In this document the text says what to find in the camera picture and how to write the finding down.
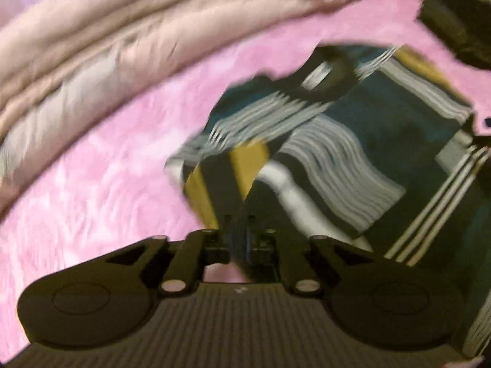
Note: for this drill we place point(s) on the pink floral blanket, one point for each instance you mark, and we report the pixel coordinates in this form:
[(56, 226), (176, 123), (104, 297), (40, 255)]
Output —
[(115, 180)]

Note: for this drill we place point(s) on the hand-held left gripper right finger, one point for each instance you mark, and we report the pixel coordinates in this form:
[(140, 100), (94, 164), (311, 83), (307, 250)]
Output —
[(264, 253)]

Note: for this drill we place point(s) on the pile of black clothes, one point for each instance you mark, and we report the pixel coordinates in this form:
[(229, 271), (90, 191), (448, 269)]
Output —
[(456, 19)]

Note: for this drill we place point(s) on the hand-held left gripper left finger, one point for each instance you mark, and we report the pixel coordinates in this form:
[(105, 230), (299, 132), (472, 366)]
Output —
[(214, 253)]

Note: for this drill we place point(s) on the folded pink beige quilt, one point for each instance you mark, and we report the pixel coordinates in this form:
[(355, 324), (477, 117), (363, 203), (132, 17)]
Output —
[(115, 46)]

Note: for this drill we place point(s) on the dark striped shirt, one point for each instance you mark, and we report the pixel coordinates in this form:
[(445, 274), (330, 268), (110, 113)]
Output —
[(345, 142)]

